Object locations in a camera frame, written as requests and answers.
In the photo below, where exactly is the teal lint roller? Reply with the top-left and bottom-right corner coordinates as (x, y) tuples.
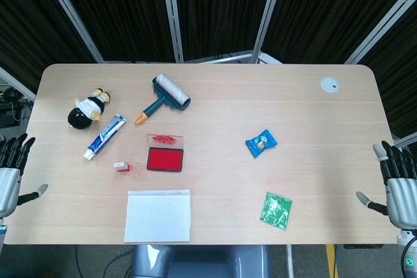
(134, 74), (192, 126)

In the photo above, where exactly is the green tea packet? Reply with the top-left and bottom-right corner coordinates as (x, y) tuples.
(259, 191), (293, 231)

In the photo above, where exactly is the small red stamp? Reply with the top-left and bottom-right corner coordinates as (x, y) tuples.
(113, 161), (134, 173)

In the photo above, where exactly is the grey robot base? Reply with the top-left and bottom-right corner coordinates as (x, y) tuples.
(130, 244), (271, 278)

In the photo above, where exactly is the white round cable grommet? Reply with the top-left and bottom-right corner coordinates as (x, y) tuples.
(319, 76), (340, 94)

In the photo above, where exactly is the blue snack packet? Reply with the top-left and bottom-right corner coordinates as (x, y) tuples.
(244, 128), (278, 159)

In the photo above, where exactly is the blue white toothpaste tube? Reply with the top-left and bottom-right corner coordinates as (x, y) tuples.
(83, 113), (127, 161)

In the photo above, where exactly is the white lined notepad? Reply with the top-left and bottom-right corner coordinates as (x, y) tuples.
(123, 189), (192, 243)

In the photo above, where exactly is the grey screen base bar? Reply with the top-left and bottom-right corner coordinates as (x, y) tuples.
(184, 49), (283, 64)

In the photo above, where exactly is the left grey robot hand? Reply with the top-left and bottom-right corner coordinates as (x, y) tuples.
(0, 133), (49, 219)

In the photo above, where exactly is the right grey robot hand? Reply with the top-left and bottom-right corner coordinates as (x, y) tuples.
(355, 140), (417, 230)

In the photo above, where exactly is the grey screen frame post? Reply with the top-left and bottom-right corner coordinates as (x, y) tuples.
(36, 0), (105, 63)
(250, 0), (288, 63)
(344, 0), (417, 64)
(0, 66), (36, 102)
(158, 0), (185, 63)

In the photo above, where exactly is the black pleated screen panel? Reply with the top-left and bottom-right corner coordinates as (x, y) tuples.
(260, 0), (417, 64)
(358, 17), (417, 139)
(50, 0), (179, 63)
(0, 0), (98, 95)
(171, 0), (278, 63)

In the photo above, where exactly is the black penguin plush toy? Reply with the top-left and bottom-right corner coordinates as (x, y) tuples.
(67, 88), (111, 130)

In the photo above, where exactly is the red ink pad case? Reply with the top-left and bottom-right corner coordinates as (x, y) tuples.
(146, 133), (185, 173)

